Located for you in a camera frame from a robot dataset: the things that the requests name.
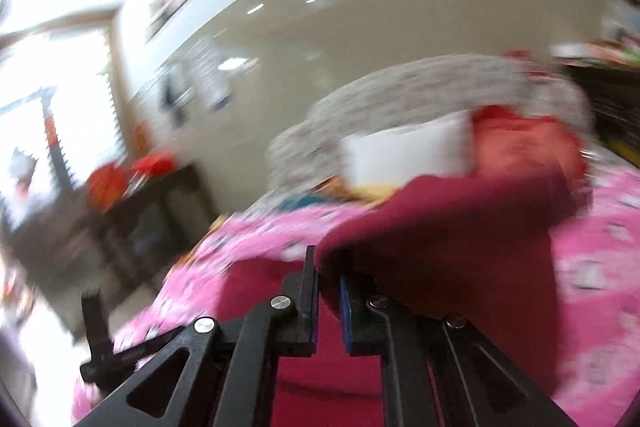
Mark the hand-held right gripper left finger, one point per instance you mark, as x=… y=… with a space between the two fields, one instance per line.
x=311 y=307

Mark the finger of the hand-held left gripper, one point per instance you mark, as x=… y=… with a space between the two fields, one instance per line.
x=97 y=332

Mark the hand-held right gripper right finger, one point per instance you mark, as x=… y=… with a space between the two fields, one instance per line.
x=346 y=317

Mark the dark red garment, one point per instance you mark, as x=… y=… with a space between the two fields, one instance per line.
x=450 y=232

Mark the dark wooden cabinet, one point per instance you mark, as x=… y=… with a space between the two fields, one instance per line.
x=150 y=217

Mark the yellow and teal cloth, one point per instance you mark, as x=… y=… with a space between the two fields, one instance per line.
x=370 y=192

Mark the orange-red bag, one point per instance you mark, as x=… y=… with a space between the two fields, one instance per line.
x=107 y=187

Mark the white pillow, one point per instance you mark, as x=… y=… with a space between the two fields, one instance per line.
x=400 y=152

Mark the red bag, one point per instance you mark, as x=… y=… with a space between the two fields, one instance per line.
x=152 y=164

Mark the bright window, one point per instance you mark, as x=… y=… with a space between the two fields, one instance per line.
x=60 y=107

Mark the orange-red cloth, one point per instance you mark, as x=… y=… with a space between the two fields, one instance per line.
x=525 y=147

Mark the pink printed blanket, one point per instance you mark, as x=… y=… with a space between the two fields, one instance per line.
x=600 y=257

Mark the dark shelf unit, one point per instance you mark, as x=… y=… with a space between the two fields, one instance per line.
x=610 y=107

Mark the colourful clutter on shelf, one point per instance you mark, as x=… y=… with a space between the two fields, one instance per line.
x=610 y=49

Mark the dark wall picture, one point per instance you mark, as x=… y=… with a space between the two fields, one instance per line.
x=175 y=94

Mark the wall poster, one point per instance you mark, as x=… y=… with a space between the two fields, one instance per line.
x=170 y=2

